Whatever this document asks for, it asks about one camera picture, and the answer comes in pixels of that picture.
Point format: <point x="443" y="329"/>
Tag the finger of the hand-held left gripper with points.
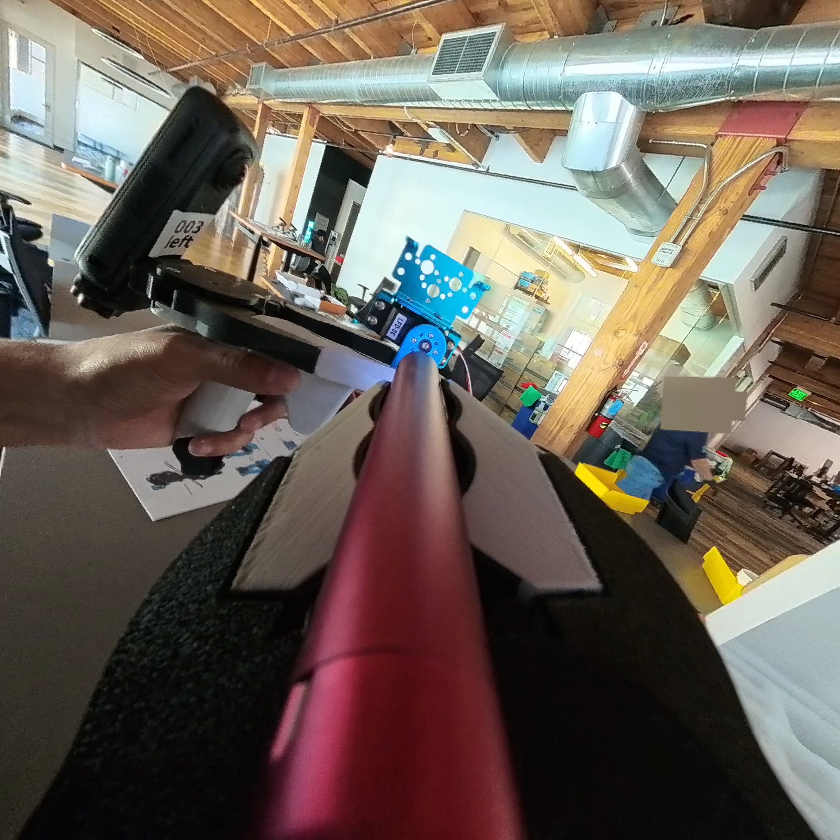
<point x="358" y="371"/>

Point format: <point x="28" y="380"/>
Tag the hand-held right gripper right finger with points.
<point x="525" y="518"/>

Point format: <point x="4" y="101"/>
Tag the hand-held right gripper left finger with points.
<point x="295" y="525"/>

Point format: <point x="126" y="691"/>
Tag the blue toy robot arm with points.
<point x="433" y="282"/>

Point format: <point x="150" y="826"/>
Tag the red electric screwdriver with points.
<point x="394" y="590"/>

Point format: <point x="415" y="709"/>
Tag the cluttered wooden desk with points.
<point x="315" y="302"/>

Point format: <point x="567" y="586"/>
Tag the standing desk wooden top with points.
<point x="275" y="239"/>

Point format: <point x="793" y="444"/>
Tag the person's left hand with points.
<point x="144" y="387"/>

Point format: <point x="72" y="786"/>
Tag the large yellow plastic bin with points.
<point x="610" y="489"/>

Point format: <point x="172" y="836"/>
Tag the blue plastic bin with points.
<point x="528" y="420"/>

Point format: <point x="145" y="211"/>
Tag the grey trash bin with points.
<point x="597" y="446"/>

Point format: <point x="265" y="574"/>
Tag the green cloth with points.
<point x="529" y="395"/>

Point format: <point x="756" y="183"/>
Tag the red fire extinguisher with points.
<point x="604" y="413"/>

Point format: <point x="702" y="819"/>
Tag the printed instruction sheet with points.
<point x="164" y="485"/>

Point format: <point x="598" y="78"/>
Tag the small yellow plastic bin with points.
<point x="722" y="577"/>

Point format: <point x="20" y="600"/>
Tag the glass office partition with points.
<point x="577" y="308"/>

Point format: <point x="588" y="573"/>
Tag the row of wooden desks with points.
<point x="794" y="485"/>

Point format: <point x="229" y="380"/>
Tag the white orange cardboard box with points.
<point x="787" y="623"/>

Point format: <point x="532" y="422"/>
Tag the green exit sign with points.
<point x="799" y="394"/>

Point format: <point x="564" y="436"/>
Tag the wooden support post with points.
<point x="656" y="295"/>

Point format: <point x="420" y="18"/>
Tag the large silver duct branch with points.
<point x="610" y="164"/>

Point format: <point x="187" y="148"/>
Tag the silver spiral ventilation duct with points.
<point x="590" y="65"/>

